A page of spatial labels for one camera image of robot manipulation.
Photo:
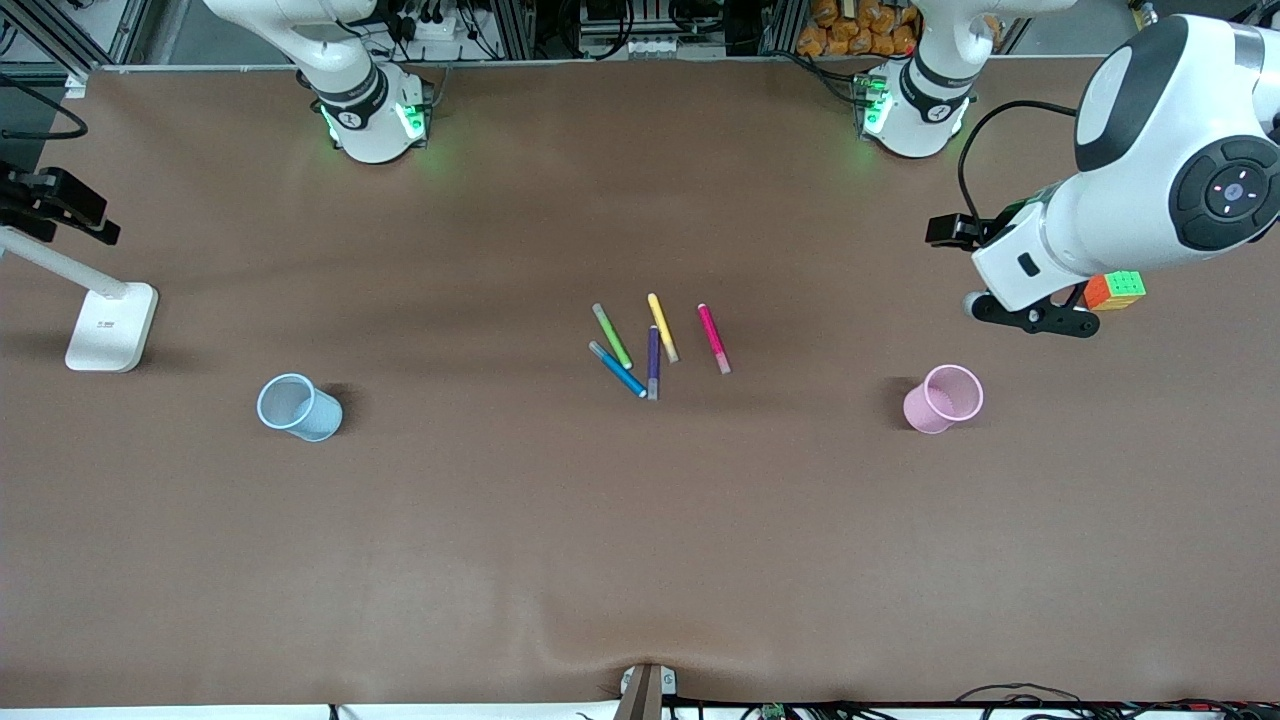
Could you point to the pink marker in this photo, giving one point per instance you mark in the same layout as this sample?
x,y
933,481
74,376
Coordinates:
x,y
713,338

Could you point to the blue marker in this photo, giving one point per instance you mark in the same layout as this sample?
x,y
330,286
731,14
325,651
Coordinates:
x,y
618,370

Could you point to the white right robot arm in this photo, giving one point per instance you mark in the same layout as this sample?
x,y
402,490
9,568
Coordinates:
x,y
365,120

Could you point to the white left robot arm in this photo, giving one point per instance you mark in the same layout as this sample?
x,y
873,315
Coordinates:
x,y
1150,120

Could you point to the multicoloured puzzle cube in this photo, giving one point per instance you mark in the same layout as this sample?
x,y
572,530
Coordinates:
x,y
1122,290

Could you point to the pink mesh cup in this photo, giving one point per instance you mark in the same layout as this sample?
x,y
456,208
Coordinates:
x,y
925,410

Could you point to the orange snack pile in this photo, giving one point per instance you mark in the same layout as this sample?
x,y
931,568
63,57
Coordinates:
x,y
860,30

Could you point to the yellow marker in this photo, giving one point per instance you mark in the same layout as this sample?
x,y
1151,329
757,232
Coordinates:
x,y
662,325

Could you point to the purple marker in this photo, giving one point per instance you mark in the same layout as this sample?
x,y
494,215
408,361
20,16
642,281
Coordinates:
x,y
653,362

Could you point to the white connector block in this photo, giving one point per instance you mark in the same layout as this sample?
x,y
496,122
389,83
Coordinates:
x,y
660,46

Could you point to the green marker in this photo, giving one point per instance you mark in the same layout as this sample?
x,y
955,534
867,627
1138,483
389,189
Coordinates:
x,y
612,337

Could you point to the white power strip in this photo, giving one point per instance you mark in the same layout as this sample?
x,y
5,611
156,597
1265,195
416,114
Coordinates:
x,y
440,28

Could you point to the blue mesh cup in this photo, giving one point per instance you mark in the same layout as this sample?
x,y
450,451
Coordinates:
x,y
315,420

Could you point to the white stand with pole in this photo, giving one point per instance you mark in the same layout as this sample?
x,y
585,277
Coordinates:
x,y
110,330

